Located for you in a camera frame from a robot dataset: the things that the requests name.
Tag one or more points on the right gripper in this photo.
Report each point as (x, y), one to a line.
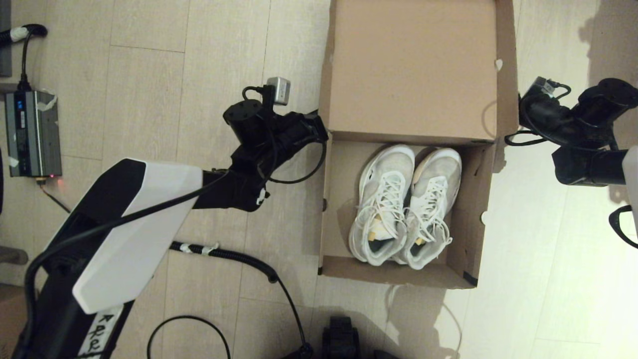
(546, 117)

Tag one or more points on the white lace-up sneaker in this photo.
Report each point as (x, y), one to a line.
(433, 199)
(381, 199)

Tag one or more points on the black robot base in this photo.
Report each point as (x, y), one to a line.
(341, 339)

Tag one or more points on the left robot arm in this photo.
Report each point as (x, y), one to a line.
(129, 229)

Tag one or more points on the brown cardboard shoe box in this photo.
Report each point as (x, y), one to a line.
(413, 70)

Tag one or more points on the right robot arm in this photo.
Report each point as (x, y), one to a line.
(598, 129)

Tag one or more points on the grey power supply unit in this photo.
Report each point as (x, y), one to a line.
(35, 134)

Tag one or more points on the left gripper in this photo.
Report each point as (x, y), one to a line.
(296, 134)

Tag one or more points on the grey furniture foot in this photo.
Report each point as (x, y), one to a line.
(12, 256)

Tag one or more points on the brown cardboard carton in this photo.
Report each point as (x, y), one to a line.
(12, 314)

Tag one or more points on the dark grey panel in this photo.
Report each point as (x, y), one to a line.
(4, 40)

